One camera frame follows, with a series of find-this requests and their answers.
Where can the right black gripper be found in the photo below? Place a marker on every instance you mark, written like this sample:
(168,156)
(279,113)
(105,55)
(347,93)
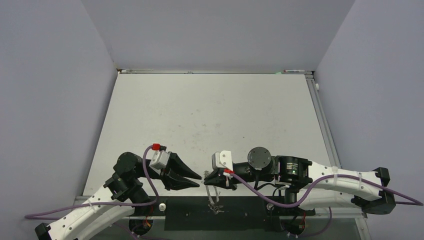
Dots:
(225,180)

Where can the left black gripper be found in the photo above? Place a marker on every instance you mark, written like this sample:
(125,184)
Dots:
(173,174)

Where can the metal keyring disc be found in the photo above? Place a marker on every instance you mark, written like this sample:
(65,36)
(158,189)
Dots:
(213,203)

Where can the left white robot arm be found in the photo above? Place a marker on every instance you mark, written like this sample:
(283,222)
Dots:
(129,190)

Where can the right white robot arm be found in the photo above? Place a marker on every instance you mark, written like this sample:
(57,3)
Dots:
(290,182)

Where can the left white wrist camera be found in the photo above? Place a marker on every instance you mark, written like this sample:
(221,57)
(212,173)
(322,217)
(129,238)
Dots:
(159,160)

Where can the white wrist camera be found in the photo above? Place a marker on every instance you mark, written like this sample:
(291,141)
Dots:
(159,160)
(222,160)

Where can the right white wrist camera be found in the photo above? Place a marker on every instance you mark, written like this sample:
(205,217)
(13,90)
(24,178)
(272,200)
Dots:
(222,160)

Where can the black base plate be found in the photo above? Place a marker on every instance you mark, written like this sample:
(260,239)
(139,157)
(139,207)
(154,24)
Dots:
(233,213)

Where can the marker pen on rail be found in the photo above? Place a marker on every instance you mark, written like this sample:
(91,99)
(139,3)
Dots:
(294,72)

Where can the aluminium frame rail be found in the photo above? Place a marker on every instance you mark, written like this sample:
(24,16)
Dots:
(323,122)

